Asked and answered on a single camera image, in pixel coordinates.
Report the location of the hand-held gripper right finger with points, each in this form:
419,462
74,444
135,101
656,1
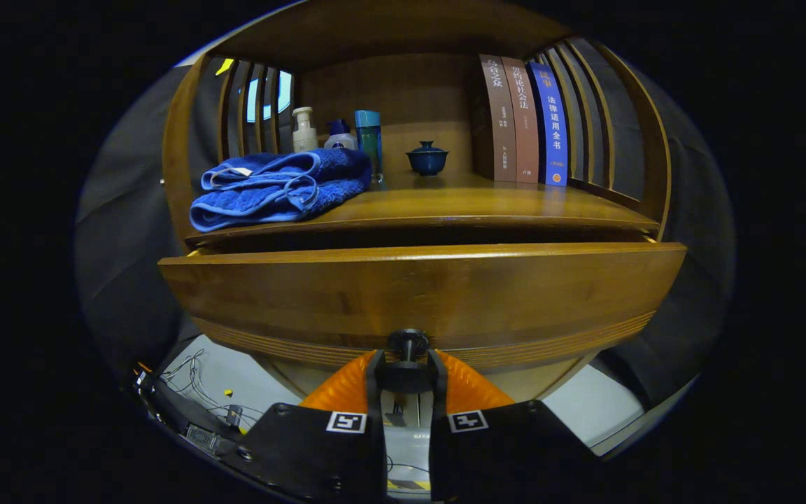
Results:
439,399

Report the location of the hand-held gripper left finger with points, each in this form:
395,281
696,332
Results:
375,399

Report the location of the wooden countertop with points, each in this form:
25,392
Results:
459,203

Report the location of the wooden cabinet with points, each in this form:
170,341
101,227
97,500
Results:
389,91

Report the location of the black power strip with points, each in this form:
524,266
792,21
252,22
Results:
165,406

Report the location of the folded blue towel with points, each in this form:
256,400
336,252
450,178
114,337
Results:
270,196

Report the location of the dark blue lidded teacup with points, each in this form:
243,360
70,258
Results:
427,161

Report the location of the tall teal bottle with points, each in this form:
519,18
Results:
369,140

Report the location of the white bottle blue cap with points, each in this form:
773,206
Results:
340,140

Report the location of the white pump bottle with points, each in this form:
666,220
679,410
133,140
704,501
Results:
304,136

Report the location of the dark brown book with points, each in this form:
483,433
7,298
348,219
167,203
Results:
499,119

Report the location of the reddish brown book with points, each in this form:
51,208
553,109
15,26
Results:
523,119

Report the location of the blue book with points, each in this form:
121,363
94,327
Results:
551,126

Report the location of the black backdrop cloth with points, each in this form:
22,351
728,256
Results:
116,231

